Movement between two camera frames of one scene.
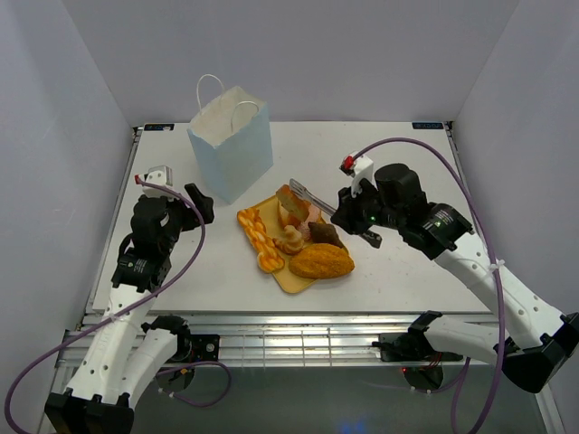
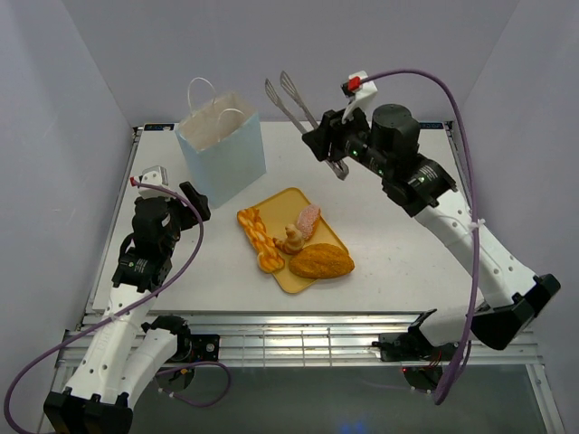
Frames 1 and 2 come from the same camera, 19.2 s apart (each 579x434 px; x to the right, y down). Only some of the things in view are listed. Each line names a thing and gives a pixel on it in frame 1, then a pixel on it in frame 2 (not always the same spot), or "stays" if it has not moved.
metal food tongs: x=312 y=199 to x=337 y=167
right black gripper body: x=365 y=210 to x=351 y=139
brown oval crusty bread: x=321 y=260 stays
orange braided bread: x=254 y=227 stays
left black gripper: x=192 y=217 stays
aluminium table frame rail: x=286 y=339 stays
